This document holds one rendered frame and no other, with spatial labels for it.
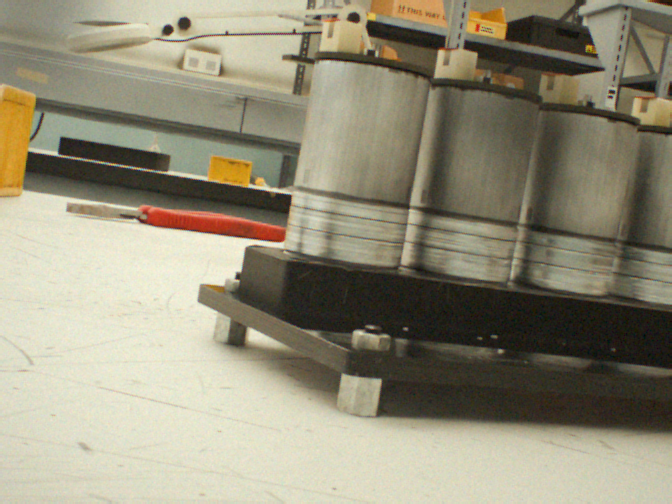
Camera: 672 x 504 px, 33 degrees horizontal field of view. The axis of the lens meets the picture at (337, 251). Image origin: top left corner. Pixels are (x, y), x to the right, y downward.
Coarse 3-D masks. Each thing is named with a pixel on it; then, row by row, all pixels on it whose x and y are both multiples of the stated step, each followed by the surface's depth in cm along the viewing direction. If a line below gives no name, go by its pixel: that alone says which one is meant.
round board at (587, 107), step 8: (544, 104) 25; (552, 104) 25; (560, 104) 25; (584, 104) 25; (592, 104) 25; (584, 112) 25; (592, 112) 24; (600, 112) 24; (608, 112) 25; (616, 112) 25; (624, 120) 25; (632, 120) 25
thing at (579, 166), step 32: (544, 128) 25; (576, 128) 25; (608, 128) 25; (544, 160) 25; (576, 160) 25; (608, 160) 25; (544, 192) 25; (576, 192) 25; (608, 192) 25; (544, 224) 25; (576, 224) 25; (608, 224) 25; (544, 256) 25; (576, 256) 25; (608, 256) 25; (544, 288) 25; (576, 288) 25; (608, 288) 26
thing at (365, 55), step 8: (320, 56) 23; (328, 56) 22; (336, 56) 22; (344, 56) 22; (352, 56) 22; (360, 56) 22; (368, 56) 22; (376, 56) 22; (384, 64) 22; (392, 64) 22; (400, 64) 22; (408, 64) 22; (416, 72) 22; (424, 72) 22; (432, 72) 23
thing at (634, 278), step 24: (648, 144) 26; (648, 168) 26; (648, 192) 26; (624, 216) 26; (648, 216) 26; (624, 240) 26; (648, 240) 26; (624, 264) 26; (648, 264) 26; (624, 288) 26; (648, 288) 26
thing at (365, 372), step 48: (240, 336) 23; (288, 336) 20; (336, 336) 19; (432, 336) 21; (480, 336) 23; (384, 384) 18; (480, 384) 19; (528, 384) 19; (576, 384) 20; (624, 384) 20
